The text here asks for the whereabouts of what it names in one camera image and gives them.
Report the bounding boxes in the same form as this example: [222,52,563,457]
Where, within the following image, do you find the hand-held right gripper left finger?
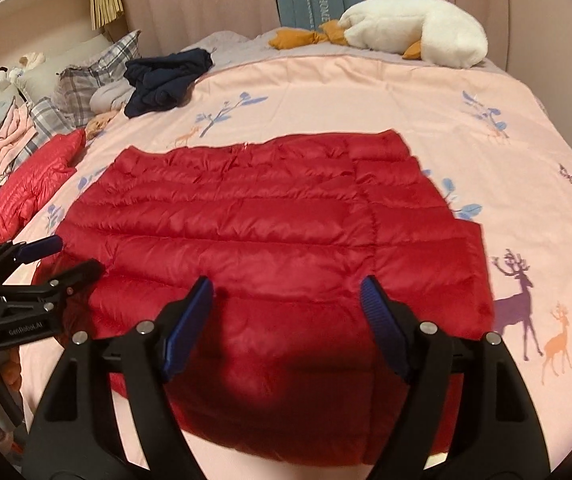
[22,276,215,480]

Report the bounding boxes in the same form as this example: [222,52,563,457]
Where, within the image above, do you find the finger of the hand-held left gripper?
[0,235,65,276]
[0,259,105,307]

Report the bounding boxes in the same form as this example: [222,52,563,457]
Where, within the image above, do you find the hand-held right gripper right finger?
[360,276,551,480]

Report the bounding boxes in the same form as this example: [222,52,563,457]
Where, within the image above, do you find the red puffer jacket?
[33,129,497,467]

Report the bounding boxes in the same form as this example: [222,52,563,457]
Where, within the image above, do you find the coral puffer jacket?
[0,129,88,249]

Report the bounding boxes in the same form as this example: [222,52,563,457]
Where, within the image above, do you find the pink clothing pile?
[0,105,41,182]

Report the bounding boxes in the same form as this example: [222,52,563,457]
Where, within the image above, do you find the small plaid pillow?
[20,97,76,162]

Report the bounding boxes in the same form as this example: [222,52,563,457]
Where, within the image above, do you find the small orange doll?
[83,110,120,142]

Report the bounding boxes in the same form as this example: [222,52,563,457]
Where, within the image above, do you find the grey crumpled cloth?
[89,82,137,114]

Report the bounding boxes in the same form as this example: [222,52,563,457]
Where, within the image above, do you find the white plush toys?
[0,52,48,92]

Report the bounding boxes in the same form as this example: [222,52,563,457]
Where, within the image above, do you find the large plaid pillow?
[56,30,143,127]

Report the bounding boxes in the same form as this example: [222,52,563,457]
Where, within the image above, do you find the beige padded headboard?
[15,34,113,105]

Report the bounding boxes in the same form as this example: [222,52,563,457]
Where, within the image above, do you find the navy garment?
[123,48,215,119]

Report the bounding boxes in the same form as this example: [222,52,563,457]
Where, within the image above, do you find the pink deer printed blanket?
[0,52,572,480]

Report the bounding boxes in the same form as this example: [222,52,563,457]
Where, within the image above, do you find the yellow hanging tassel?
[90,0,125,31]

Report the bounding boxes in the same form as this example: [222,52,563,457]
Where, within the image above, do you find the grey bed sheet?
[180,27,550,113]

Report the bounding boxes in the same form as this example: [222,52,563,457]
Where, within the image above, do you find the white goose plush toy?
[268,0,489,69]

